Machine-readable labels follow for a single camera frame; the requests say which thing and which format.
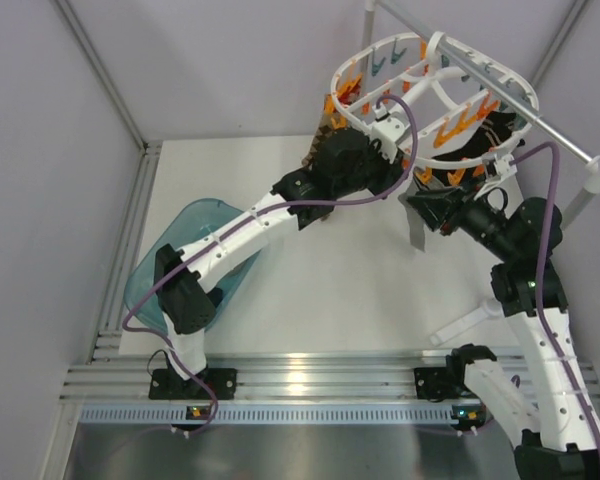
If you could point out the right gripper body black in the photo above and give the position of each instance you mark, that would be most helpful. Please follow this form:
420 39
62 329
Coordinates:
469 212

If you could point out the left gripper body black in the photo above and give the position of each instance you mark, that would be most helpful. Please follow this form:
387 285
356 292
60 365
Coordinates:
374 171

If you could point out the orange clothes peg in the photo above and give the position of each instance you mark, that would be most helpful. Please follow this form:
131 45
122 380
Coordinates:
424 176

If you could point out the grey striped sock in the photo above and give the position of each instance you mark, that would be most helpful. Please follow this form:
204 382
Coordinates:
415 225

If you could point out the white oval clip hanger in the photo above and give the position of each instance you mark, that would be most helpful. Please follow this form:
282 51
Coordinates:
441 103

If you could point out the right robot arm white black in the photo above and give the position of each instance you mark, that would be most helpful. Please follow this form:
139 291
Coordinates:
556 436

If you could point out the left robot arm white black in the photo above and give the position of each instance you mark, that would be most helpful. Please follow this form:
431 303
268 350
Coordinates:
347 162

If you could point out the brown checkered sock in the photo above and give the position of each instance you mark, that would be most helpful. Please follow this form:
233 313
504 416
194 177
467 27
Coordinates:
323 131

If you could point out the black striped sock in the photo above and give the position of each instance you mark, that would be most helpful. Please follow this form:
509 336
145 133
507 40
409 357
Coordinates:
495 129

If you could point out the metal drying rack stand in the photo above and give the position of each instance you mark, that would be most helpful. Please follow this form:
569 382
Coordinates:
386 18

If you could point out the teal plastic basket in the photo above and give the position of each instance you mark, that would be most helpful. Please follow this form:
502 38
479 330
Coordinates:
194 222

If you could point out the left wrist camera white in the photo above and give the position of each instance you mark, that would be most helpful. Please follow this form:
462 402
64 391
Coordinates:
390 130

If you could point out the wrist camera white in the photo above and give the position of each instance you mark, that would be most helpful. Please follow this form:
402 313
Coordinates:
498 169
390 130

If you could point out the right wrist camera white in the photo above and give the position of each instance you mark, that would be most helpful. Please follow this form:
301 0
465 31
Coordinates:
498 169

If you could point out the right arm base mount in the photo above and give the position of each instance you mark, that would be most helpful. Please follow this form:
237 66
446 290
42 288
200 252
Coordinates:
436 384

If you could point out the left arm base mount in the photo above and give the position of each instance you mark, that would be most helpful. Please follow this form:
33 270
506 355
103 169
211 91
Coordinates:
166 384

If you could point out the aluminium rail frame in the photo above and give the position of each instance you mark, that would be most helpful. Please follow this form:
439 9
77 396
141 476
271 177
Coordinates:
340 313

